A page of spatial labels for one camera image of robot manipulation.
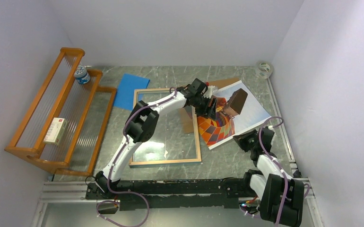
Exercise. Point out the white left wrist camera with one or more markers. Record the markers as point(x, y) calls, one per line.
point(209, 90)

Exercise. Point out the hot air balloon photo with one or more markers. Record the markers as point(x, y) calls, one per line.
point(237, 111)

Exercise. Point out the orange wooden rack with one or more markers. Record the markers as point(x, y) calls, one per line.
point(62, 96)

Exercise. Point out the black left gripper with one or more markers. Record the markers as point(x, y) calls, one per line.
point(209, 112)

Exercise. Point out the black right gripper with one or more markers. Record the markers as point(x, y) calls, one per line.
point(241, 139)

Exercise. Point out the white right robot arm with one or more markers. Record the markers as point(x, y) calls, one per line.
point(281, 196)

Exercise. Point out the clear tape roll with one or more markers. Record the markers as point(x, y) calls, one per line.
point(263, 69)

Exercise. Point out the blue white round tin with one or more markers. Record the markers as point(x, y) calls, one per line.
point(81, 75)

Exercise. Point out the aluminium extrusion table rail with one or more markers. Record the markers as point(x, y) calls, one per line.
point(80, 192)

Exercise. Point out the blue wooden picture frame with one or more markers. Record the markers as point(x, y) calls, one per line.
point(175, 141)

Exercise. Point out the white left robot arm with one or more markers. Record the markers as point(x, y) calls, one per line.
point(141, 125)

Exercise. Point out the brown cardboard backing board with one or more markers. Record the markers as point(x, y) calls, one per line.
point(219, 83)

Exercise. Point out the white medicine box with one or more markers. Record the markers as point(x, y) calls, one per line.
point(55, 131)

